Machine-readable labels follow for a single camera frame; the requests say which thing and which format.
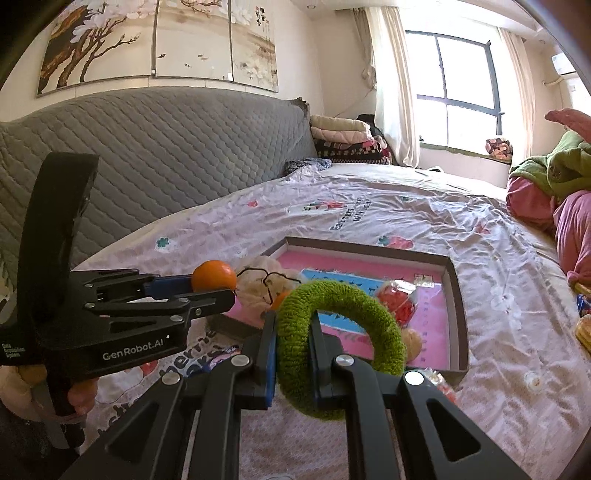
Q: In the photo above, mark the blue snack packet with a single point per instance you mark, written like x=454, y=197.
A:
x=221, y=360

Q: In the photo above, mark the small blue packet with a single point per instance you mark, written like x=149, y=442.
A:
x=584, y=303

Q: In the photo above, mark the grey quilted headboard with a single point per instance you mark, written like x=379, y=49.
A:
x=161, y=161

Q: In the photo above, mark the white air conditioner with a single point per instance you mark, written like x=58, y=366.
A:
x=563, y=64

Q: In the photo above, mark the dark framed window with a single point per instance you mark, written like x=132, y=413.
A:
x=461, y=78

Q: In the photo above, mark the floral cushion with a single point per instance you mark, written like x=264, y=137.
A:
x=498, y=148

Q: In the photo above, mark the printed pink bed sheet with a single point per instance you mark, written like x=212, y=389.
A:
x=508, y=323

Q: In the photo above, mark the person's left hand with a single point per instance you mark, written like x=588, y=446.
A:
x=18, y=392

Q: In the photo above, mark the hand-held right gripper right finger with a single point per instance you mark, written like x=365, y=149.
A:
x=316, y=369

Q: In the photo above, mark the small orange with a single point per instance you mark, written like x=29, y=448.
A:
x=213, y=276
x=279, y=301

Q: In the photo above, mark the grey shallow cardboard box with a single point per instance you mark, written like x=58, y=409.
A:
x=459, y=323

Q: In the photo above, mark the white fluffy scrunchie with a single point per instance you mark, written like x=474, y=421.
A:
x=258, y=295

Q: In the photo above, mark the green blanket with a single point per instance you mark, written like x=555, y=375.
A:
x=554, y=170

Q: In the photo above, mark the flowering branch wall painting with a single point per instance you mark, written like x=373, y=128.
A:
x=184, y=41

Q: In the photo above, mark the clear wrapped snack packet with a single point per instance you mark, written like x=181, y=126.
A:
x=438, y=385

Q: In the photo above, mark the red mesh ball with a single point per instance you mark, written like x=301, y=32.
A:
x=397, y=302

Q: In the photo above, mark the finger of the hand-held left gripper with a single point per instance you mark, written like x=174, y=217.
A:
x=203, y=304
x=171, y=285

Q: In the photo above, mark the stack of folded blankets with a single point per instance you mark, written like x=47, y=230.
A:
x=346, y=138

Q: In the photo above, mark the beige walnut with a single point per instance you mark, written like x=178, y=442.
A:
x=413, y=346

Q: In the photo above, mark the pile of blankets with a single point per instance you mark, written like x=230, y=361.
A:
x=572, y=230

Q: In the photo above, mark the snack packets at bed edge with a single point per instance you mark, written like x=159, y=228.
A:
x=582, y=332

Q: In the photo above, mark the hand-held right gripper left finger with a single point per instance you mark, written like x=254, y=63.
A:
x=270, y=369

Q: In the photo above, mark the pink book with blue label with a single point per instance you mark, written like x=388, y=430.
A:
x=429, y=332

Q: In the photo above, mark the cream curtain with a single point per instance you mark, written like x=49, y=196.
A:
x=392, y=92
x=515, y=92

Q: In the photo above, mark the dark blue pillow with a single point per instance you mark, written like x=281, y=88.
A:
x=307, y=166

